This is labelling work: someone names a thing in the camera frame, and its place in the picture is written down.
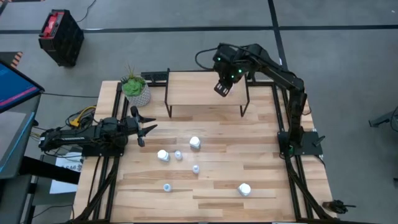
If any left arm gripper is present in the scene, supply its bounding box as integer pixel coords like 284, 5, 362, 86
124, 105, 159, 149

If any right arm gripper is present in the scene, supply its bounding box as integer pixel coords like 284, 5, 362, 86
213, 66, 244, 98

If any wooden shelf with black legs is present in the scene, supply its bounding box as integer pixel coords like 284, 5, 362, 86
164, 68, 251, 118

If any green succulent in white pot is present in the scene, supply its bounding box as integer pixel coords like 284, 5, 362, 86
120, 64, 152, 108

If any black power strip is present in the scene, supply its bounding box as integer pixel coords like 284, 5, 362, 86
141, 71, 169, 83

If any white paper sheet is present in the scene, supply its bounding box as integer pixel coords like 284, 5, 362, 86
49, 152, 84, 195

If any black cart bar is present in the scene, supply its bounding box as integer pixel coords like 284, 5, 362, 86
19, 156, 81, 185

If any black case with red lid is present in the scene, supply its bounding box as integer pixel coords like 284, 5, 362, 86
38, 8, 85, 68

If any grey cart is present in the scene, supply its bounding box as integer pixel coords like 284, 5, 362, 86
0, 93, 42, 181

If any blue screen monitor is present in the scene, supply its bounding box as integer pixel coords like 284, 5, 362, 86
0, 60, 45, 114

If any grey chair base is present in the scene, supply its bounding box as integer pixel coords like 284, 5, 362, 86
368, 105, 398, 133

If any black brown hand tool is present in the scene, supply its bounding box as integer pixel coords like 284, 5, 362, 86
322, 200, 357, 215

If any black aluminium table frame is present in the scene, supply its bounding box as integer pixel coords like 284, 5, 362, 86
73, 70, 336, 224

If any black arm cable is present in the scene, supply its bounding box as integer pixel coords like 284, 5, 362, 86
195, 47, 219, 72

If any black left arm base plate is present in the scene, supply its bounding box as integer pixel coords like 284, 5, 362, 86
81, 145, 125, 157

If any yellow cable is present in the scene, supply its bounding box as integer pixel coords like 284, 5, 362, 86
69, 105, 97, 128

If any black monitor cable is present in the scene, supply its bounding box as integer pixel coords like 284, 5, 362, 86
40, 91, 100, 99

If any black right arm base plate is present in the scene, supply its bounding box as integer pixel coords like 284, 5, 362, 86
277, 130, 326, 156

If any thin black floor cable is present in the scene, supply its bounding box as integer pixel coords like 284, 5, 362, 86
76, 0, 98, 23

